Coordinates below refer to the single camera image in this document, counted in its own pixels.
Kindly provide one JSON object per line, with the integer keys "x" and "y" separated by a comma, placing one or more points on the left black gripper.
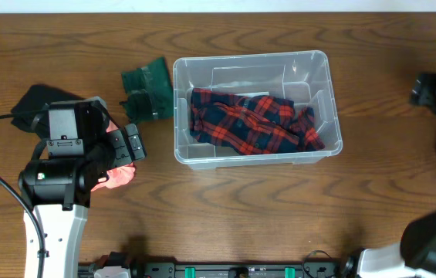
{"x": 122, "y": 155}

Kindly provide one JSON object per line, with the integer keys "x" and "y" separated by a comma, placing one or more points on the red navy plaid shirt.
{"x": 252, "y": 125}

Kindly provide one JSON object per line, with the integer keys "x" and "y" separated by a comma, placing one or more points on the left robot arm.
{"x": 57, "y": 185}

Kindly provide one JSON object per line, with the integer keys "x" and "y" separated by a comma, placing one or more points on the pink salmon garment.
{"x": 117, "y": 177}

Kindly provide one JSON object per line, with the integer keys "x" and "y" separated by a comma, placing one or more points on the dark green folded cloth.
{"x": 149, "y": 92}

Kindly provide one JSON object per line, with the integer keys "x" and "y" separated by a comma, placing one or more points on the black folded cloth left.
{"x": 36, "y": 98}

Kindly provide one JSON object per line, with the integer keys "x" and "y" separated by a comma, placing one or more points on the clear plastic storage bin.
{"x": 302, "y": 77}

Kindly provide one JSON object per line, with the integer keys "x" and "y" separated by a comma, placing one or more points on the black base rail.
{"x": 317, "y": 264}

